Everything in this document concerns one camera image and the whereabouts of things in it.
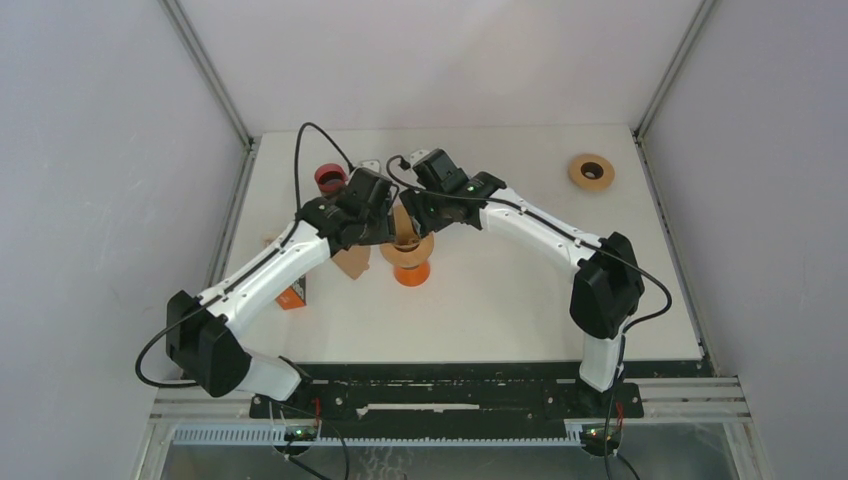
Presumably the brown paper coffee filter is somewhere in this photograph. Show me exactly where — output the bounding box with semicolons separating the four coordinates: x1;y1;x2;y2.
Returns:
331;245;372;280
393;204;420;251

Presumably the black camera cable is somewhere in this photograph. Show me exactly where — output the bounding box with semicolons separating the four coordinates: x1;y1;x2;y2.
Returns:
385;154;674;480
135;121;359;390

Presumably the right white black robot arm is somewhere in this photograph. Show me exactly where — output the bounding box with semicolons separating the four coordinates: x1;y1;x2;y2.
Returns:
387;149;645;416

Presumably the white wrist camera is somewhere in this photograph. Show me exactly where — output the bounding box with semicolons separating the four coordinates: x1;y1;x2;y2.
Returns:
357;159;382;173
408;149;430;165

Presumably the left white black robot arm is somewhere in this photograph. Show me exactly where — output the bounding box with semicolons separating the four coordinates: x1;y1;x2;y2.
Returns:
165;168;395;417

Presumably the wooden dripper ring holder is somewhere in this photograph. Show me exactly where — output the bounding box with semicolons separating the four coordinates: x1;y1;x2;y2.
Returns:
379;231;435;269

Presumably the orange coffee filter box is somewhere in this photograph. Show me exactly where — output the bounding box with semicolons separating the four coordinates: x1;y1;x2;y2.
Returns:
275;275;307;310

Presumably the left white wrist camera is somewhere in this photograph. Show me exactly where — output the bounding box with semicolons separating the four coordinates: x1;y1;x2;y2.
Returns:
357;159;382;173

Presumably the orange glass carafe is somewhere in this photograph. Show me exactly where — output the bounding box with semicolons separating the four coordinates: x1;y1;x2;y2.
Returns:
393;261;431;287

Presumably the far wooden dripper ring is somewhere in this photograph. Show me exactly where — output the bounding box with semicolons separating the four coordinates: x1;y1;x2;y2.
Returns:
567;153;616;193

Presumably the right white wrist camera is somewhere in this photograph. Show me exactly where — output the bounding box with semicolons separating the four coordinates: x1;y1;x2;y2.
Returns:
408;149;430;165

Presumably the left black camera cable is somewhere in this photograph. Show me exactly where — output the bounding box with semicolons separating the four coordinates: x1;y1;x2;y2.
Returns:
135;121;359;390

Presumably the red black carafe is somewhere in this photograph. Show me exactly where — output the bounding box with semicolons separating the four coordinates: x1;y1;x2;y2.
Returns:
313;163;348;197

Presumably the right black camera cable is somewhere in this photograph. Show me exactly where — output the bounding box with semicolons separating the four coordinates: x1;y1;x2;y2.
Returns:
385;154;674;480

